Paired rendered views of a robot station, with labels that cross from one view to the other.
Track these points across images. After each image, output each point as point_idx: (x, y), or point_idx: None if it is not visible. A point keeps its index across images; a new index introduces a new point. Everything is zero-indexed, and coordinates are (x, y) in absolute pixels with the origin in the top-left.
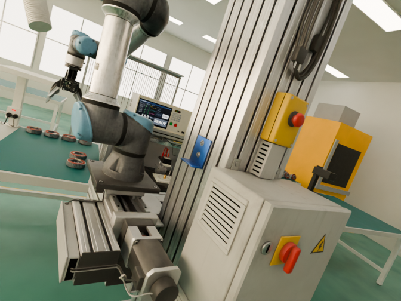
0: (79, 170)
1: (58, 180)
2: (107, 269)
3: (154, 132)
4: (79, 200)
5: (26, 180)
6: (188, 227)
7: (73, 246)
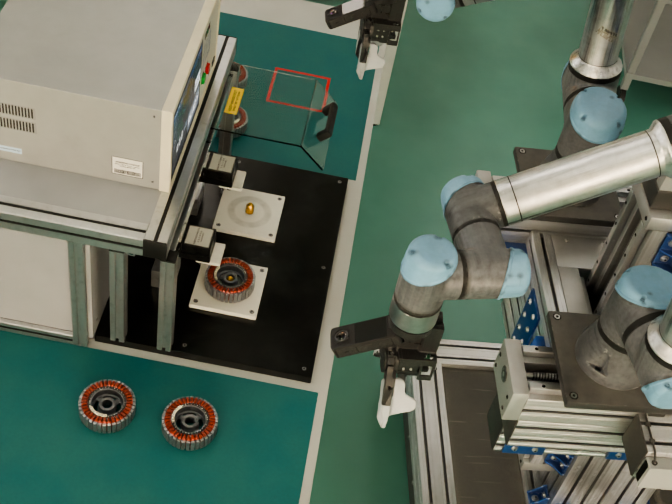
0: (224, 422)
1: (312, 480)
2: None
3: (201, 149)
4: (652, 445)
5: None
6: None
7: None
